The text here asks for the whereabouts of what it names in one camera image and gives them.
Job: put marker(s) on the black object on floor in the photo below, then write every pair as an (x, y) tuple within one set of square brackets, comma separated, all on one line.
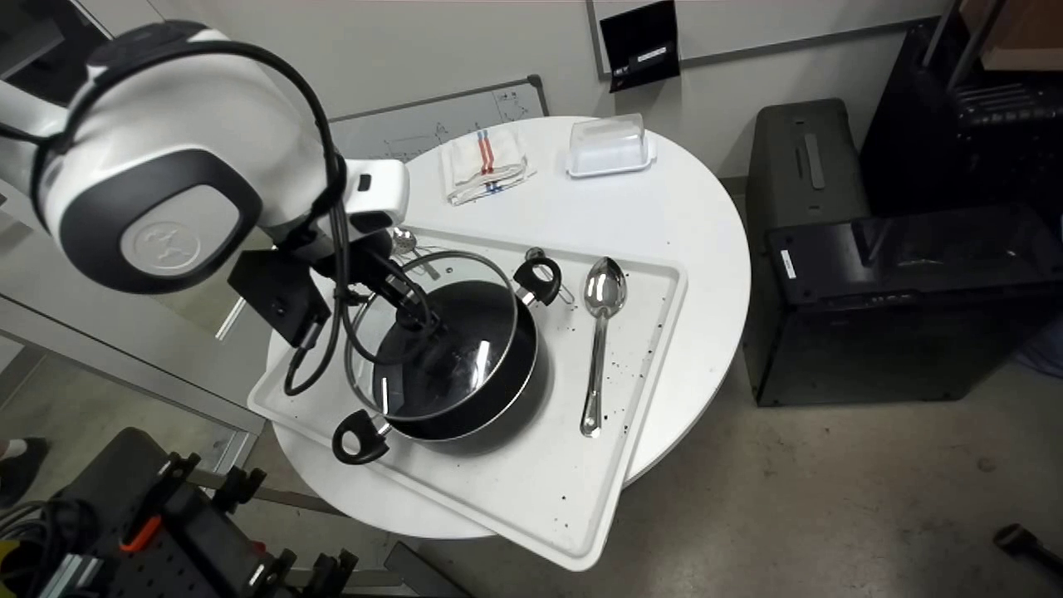
[(1022, 543)]

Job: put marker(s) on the glass pot lid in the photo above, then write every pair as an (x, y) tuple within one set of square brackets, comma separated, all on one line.
[(427, 376)]

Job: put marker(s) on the whiteboard leaning on wall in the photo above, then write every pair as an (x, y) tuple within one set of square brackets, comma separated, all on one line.
[(412, 129)]

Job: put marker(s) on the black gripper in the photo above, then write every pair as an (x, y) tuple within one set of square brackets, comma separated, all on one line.
[(282, 287)]

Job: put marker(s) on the black cooking pot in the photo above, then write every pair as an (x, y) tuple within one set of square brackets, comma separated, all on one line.
[(364, 438)]

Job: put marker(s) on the black cabinet printer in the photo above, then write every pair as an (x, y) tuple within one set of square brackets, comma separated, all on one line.
[(852, 306)]

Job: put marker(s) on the black wall-mounted holder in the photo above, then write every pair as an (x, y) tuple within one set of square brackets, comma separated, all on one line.
[(644, 44)]

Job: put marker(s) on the large steel serving spoon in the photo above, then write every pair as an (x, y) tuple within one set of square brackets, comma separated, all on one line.
[(606, 293)]

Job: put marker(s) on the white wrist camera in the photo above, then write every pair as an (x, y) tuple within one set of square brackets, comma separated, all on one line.
[(378, 194)]

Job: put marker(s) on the small steel spoon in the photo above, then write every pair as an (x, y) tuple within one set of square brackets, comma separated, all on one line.
[(407, 249)]

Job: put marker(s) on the white plastic tray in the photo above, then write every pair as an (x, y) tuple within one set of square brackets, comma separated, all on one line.
[(530, 478)]

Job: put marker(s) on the clear plastic butter dish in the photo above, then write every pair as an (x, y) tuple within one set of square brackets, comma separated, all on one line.
[(610, 149)]

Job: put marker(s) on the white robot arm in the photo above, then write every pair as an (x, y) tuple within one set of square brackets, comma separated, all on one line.
[(191, 156)]

